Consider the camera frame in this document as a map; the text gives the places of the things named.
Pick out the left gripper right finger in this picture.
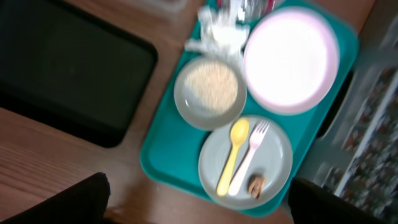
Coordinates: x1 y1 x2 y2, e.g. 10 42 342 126
288 178 387 224

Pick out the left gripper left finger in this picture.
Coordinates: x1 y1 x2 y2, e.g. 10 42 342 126
1 172 111 224

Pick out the grey round plate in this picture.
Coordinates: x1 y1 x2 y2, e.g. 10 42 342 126
198 116 293 210

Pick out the brown food scrap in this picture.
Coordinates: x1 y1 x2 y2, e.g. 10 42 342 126
248 175 267 200

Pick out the yellow plastic spoon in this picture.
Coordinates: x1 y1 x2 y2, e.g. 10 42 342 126
216 118 249 197

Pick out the pink round plate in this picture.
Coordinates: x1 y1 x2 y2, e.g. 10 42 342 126
244 6 340 115

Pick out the grey dishwasher rack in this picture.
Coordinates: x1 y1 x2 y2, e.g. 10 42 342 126
297 0 397 223

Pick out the teal serving tray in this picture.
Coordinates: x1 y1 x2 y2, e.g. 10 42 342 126
140 1 359 200

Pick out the black plastic tray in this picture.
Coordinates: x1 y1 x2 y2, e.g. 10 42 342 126
1 0 158 147

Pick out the grey bowl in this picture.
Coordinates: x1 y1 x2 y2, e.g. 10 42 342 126
174 57 247 130

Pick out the white rice heap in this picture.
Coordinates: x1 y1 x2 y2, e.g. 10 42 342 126
184 62 238 115

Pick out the crumpled white napkin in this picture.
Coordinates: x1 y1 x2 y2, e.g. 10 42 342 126
185 2 250 63

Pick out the silver red foil wrapper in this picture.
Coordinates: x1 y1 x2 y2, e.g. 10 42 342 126
216 0 275 23

